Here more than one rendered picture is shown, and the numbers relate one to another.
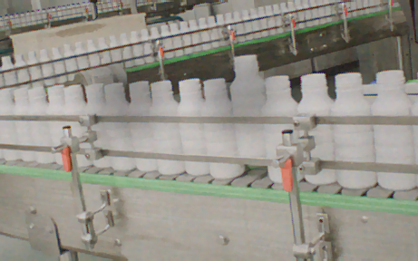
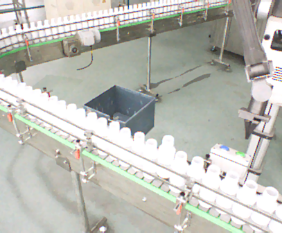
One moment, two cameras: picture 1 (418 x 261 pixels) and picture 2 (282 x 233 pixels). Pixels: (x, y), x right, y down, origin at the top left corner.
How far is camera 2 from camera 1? 0.55 m
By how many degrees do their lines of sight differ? 26
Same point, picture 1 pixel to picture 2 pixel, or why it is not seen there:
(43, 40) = not seen: outside the picture
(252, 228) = (158, 202)
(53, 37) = not seen: outside the picture
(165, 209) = (120, 179)
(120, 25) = not seen: outside the picture
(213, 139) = (147, 166)
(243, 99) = (163, 158)
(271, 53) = (170, 23)
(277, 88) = (181, 161)
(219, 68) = (145, 30)
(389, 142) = (224, 200)
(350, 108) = (211, 184)
